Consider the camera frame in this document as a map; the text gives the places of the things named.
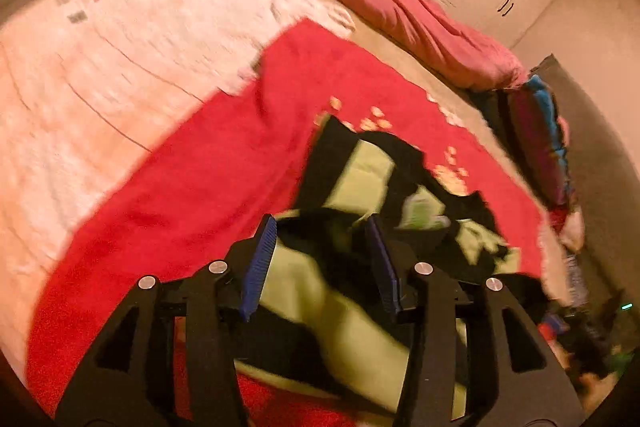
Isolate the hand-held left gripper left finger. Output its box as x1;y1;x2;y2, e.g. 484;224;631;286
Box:
54;213;279;427

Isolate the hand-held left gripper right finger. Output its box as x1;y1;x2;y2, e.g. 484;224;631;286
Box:
364;213;587;427

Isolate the green black striped frog sweater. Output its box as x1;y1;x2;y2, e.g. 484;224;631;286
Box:
235;114;523;423

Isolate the red floral blanket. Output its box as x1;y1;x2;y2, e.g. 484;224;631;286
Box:
27;19;551;427

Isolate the white red small pillow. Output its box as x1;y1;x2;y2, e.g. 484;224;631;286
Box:
557;206;587;253

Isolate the grey quilted headboard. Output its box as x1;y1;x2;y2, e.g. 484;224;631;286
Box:
530;54;636;308

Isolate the colourful striped pillow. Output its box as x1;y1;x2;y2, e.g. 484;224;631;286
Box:
480;74;573;208

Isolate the beige bed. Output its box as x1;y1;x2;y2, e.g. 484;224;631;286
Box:
240;0;576;303

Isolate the pink checkered blanket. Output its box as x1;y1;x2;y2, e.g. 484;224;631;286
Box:
0;0;356;373

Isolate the pink duvet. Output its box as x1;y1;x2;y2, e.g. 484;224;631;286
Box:
280;0;528;90

